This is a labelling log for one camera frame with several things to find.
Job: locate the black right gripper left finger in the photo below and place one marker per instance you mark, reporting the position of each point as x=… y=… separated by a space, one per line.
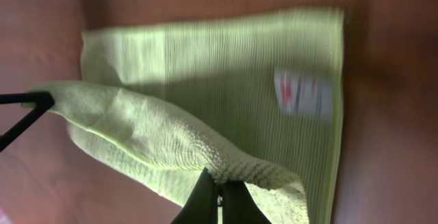
x=202 y=204

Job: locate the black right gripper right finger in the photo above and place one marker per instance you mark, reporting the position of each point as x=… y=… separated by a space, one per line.
x=238 y=206

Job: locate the light green cloth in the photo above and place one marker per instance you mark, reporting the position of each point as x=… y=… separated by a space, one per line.
x=257 y=99

